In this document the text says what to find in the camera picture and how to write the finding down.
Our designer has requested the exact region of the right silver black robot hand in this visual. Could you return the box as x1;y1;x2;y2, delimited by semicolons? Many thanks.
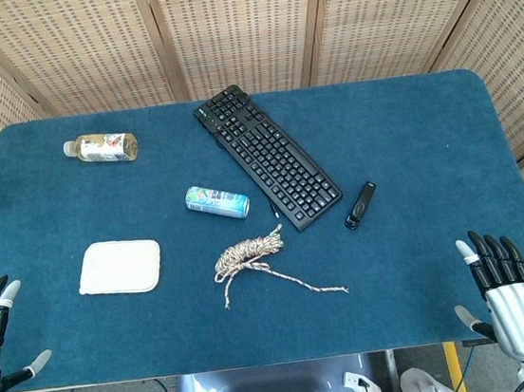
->
444;223;524;369

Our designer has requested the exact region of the beige braided rope bundle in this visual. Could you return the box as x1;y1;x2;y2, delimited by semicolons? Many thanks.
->
207;216;351;312

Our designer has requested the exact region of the blue felt table mat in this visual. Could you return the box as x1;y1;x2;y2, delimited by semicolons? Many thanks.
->
0;59;524;392

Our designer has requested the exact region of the white shoe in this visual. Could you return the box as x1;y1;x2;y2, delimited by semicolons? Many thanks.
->
396;362;458;392

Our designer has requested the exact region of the white rectangular food container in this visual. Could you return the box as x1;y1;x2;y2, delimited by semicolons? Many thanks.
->
73;234;166;302

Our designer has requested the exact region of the white power socket strip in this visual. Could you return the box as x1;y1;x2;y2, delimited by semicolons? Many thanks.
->
342;366;384;392

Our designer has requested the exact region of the black USB flash drive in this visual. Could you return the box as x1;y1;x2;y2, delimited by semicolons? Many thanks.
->
339;179;383;233

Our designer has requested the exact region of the plastic tea bottle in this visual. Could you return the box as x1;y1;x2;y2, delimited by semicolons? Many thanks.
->
62;128;141;171

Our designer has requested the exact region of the blue-green drink can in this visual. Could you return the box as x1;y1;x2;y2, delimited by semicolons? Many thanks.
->
182;178;253;226

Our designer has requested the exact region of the black computer keyboard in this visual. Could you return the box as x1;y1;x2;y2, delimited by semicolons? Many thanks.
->
190;73;347;244

